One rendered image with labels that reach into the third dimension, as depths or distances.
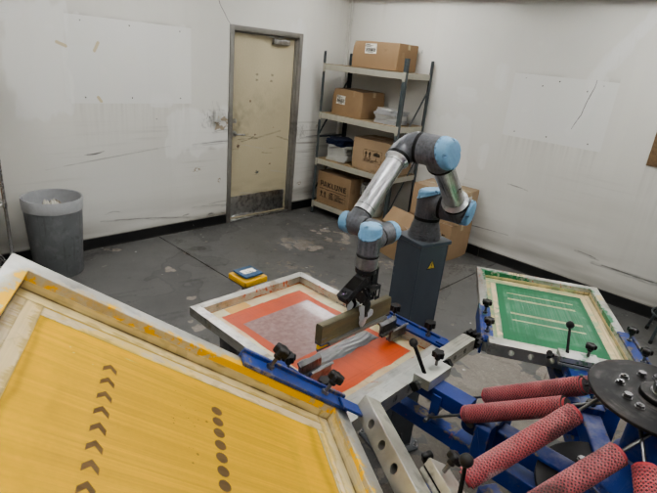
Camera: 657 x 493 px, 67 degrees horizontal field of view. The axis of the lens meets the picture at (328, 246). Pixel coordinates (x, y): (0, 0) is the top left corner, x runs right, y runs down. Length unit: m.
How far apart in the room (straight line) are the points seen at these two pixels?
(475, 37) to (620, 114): 1.62
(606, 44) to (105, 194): 4.70
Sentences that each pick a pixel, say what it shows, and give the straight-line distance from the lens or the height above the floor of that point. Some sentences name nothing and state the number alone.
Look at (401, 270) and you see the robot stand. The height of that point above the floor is 1.03.
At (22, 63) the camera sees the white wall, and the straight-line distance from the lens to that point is 4.77.
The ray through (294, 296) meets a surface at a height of 0.95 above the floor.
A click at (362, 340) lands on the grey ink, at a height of 0.96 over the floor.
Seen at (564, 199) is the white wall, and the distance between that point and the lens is 5.33.
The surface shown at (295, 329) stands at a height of 0.96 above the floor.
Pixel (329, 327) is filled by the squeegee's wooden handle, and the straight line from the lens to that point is 1.61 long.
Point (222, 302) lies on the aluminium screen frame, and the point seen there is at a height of 0.98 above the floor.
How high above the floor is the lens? 1.94
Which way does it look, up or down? 21 degrees down
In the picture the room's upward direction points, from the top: 6 degrees clockwise
